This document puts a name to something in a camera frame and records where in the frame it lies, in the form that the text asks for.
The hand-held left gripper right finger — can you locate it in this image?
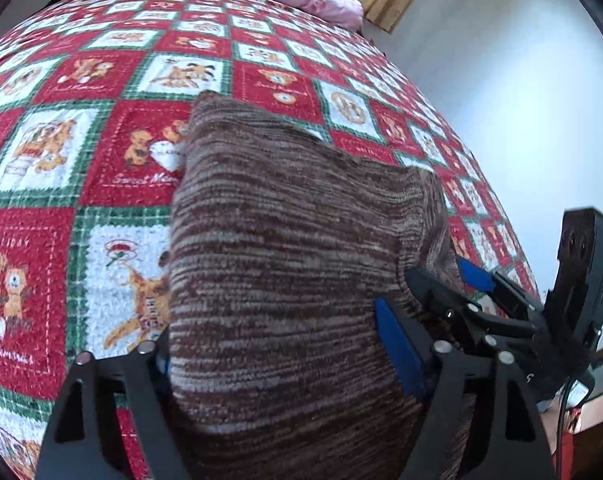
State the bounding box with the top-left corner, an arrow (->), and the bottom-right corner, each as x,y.
374,297 -> 555,480

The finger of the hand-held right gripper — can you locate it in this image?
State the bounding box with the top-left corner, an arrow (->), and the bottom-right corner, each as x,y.
405,266 -> 538,352
455,257 -> 545,322

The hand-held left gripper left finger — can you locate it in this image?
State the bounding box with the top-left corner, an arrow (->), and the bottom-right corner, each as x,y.
34,340 -> 190,480

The brown knitted sweater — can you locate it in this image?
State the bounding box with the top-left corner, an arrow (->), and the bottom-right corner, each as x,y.
164,91 -> 478,480

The red printed blanket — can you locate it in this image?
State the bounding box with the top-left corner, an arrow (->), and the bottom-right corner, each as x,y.
0,0 -> 542,480

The black cable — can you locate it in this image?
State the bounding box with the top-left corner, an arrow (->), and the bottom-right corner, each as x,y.
554,380 -> 596,480

